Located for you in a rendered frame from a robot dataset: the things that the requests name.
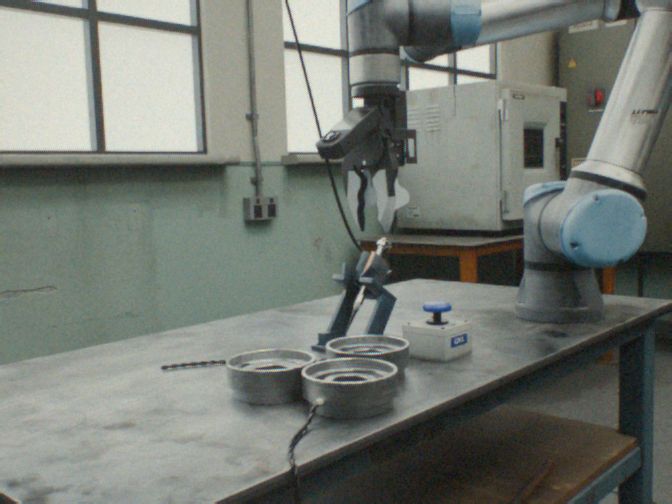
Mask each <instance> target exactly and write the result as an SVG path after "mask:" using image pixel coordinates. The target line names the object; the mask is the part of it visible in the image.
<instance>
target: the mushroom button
mask: <svg viewBox="0 0 672 504"><path fill-rule="evenodd" d="M422 310H423V311H424V312H429V313H433V320H434V321H441V320H442V313H444V312H449V311H451V310H452V306H451V304H450V303H448V302H444V301H430V302H427V303H424V304H423V306H422Z"/></svg>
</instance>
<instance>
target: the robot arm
mask: <svg viewBox="0 0 672 504"><path fill-rule="evenodd" d="M346 16H347V18H348V41H349V65H350V86H351V87H353V88H352V89H351V97H352V98H353V99H362V102H363V105H362V106H356V107H354V108H353V109H352V110H351V111H350V112H349V113H348V114H347V115H346V116H344V117H343V118H342V119H341V120H340V121H339V122H338V123H337V124H336V125H335V126H333V127H332V128H331V129H330V130H329V131H328V132H327V133H326V134H325V135H324V136H323V137H321V138H320V139H319V140H318V141H317V143H316V144H315V146H316V149H317V151H318V153H319V155H320V158H321V159H330V160H331V159H332V160H337V159H338V160H339V159H343V163H342V180H343V185H344V190H345V195H346V197H347V199H348V203H349V207H350V210H351V213H352V216H353V218H354V221H355V223H356V226H357V228H358V230H359V231H360V232H365V221H366V218H365V211H364V210H365V209H367V208H369V207H371V206H373V205H374V204H376V203H377V207H378V210H379V216H378V222H379V224H380V226H381V227H382V229H383V231H384V233H385V232H389V230H390V227H391V224H392V221H393V217H394V211H395V210H396V209H398V208H400V207H402V206H404V205H406V204H407V203H408V201H409V194H408V191H407V190H405V189H404V188H402V187H401V186H400V185H399V184H398V180H397V175H398V167H404V165H405V158H406V164H417V147H416V129H408V128H407V93H406V91H400V90H399V87H398V85H400V83H401V62H400V48H401V51H402V52H403V54H404V55H405V56H406V57H407V58H408V59H409V60H411V61H414V62H428V61H431V60H433V59H434V58H435V57H439V56H443V55H447V54H451V53H455V52H459V51H463V50H468V49H472V48H476V47H480V46H485V45H489V44H493V43H498V42H502V41H506V40H511V39H515V38H520V37H524V36H529V35H533V34H537V33H542V32H546V31H550V30H555V29H559V28H563V27H567V26H572V25H576V24H580V23H585V22H589V21H593V20H597V19H600V20H601V21H603V22H605V23H613V22H617V21H622V20H627V19H633V18H640V19H639V22H638V24H637V27H636V30H635V32H634V35H633V38H632V40H631V43H630V47H629V49H628V52H627V55H626V57H625V60H624V63H623V65H622V68H621V70H620V73H619V76H618V78H617V81H616V84H615V86H614V89H613V92H612V94H611V97H610V99H609V102H608V105H607V107H606V110H605V113H604V115H603V118H602V121H601V123H600V126H599V129H598V132H597V135H596V137H595V140H594V143H593V145H592V148H591V151H590V153H589V156H587V159H586V161H585V162H584V163H583V164H581V165H579V166H577V167H575V168H573V169H572V170H571V172H570V175H569V178H568V180H567V181H557V182H548V183H540V184H535V185H532V186H530V187H528V188H527V189H526V191H525V197H524V203H523V209H524V254H525V271H524V275H523V279H522V283H521V286H520V289H519V292H518V295H517V298H516V301H515V316H516V317H517V318H520V319H523V320H527V321H533V322H540V323H553V324H576V323H589V322H595V321H599V320H602V319H604V318H605V304H604V301H603V298H602V295H601V292H600V289H599V286H598V283H597V279H596V276H595V271H594V267H601V268H603V267H612V266H615V265H618V264H620V263H622V262H624V261H626V260H628V259H629V258H630V257H631V256H633V255H634V254H635V253H636V251H637V250H638V249H639V247H640V246H641V244H642V242H643V240H644V237H645V234H646V218H645V217H644V213H643V209H642V207H643V203H644V200H645V198H646V195H647V189H646V188H645V186H644V184H643V182H642V176H643V173H644V171H645V168H646V166H647V163H648V160H649V158H650V155H651V153H652V150H653V147H654V145H655V142H656V140H657V137H658V134H659V132H660V129H661V127H662V123H663V120H664V118H665V115H666V113H667V110H668V108H669V105H670V102H671V100H672V0H347V14H346ZM408 138H413V146H414V157H410V156H409V149H408ZM405 143H406V152H405ZM366 168H372V169H373V170H380V171H378V173H377V174H376V175H375V177H374V178H373V184H374V188H373V187H372V186H371V173H370V171H369V170H367V169H366Z"/></svg>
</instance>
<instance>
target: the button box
mask: <svg viewBox="0 0 672 504"><path fill-rule="evenodd" d="M402 335H403V339H406V340H407V341H408V342H409V357H410V358H415V359H421V360H427V361H434V362H439V363H448V362H450V361H453V360H456V359H458V358H461V357H464V356H467V355H469V354H472V321H464V320H456V319H448V318H442V320H441V321H434V320H433V317H427V318H424V319H420V320H416V321H413V322H409V323H406V324H402Z"/></svg>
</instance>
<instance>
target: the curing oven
mask: <svg viewBox="0 0 672 504"><path fill-rule="evenodd" d="M406 93H407V128H408V129H416V147H417V164H406V158H405V165H404V167H398V175H397V180H398V184H399V185H400V186H401V187H402V188H404V189H405V190H407V191H408V194H409V201H408V203H407V204H406V205H404V206H402V207H400V208H398V209H396V213H397V228H407V233H406V234H407V235H414V234H415V232H414V229H450V230H486V231H493V232H492V237H493V238H500V237H501V230H509V229H516V228H523V227H524V209H523V203H524V197H525V191H526V189H527V188H528V187H530V186H532V185H535V184H540V183H548V182H557V181H566V89H562V88H555V87H545V86H538V85H532V84H525V83H519V82H511V81H503V80H492V81H482V82H474V83H466V84H458V85H450V86H442V87H434V88H426V89H418V90H410V91H406Z"/></svg>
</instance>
